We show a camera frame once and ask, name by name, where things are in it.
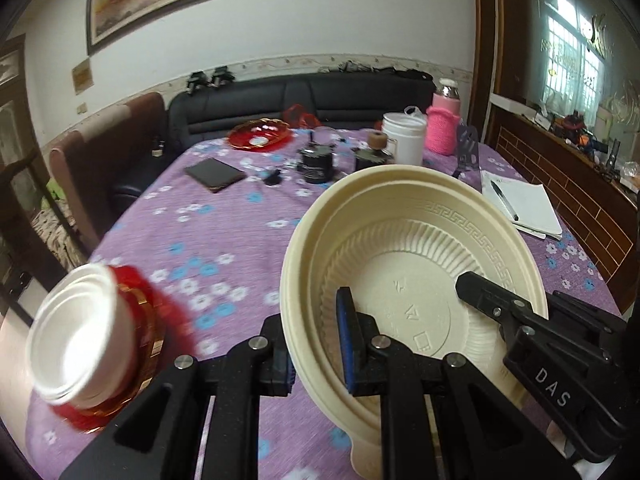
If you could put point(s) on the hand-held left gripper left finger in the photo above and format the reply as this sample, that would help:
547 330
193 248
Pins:
272 360

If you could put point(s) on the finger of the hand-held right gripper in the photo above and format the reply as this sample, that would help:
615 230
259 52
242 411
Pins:
500 305

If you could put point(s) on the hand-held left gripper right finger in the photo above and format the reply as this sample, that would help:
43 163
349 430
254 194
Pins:
346 345

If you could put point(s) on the cream disposable plate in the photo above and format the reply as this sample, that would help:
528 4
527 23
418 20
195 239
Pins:
425 285
295 280

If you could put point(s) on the small red gold-rimmed glass bowl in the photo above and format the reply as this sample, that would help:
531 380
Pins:
147 340

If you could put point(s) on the large red glass plate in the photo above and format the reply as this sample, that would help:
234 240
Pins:
130 277

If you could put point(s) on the white disposable bowl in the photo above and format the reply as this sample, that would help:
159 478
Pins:
75 340

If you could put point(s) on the white paper notebook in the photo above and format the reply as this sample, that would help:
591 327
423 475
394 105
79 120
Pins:
530 205

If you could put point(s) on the black white pen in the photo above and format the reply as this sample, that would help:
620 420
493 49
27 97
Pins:
502 199

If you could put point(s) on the purple floral tablecloth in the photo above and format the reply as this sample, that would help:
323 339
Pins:
225 225

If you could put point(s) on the black slotted spatula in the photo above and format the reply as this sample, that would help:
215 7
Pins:
467 150

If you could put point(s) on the small black power adapter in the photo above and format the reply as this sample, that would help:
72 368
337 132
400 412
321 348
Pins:
272 178

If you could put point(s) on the black cylindrical device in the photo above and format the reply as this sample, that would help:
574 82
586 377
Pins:
316 165

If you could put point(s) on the pink knit-covered bottle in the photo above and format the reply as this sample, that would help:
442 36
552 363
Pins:
442 125

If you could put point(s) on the white plastic jar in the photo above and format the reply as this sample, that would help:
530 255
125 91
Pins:
404 140

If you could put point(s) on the black orange device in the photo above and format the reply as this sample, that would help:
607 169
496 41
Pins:
577 129

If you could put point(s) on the black notebook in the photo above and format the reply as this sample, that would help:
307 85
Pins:
215 174

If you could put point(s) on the brown spool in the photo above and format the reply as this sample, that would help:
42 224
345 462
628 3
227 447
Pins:
376 139

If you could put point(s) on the red plastic bag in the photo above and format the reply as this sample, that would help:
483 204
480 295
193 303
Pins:
300 116

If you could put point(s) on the patterned blanket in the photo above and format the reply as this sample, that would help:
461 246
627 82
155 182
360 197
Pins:
55 235

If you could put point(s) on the black leather sofa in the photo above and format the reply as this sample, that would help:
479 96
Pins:
240 100

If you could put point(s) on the brown upholstered armchair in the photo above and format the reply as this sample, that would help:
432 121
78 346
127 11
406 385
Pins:
100 160

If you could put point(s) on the black clamp device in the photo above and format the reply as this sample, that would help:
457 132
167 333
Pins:
222 77
197 82

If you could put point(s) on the wooden glass-panel door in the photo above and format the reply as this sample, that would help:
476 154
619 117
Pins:
12 110

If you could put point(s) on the yellow wall plaque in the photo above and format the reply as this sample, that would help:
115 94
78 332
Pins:
81 76

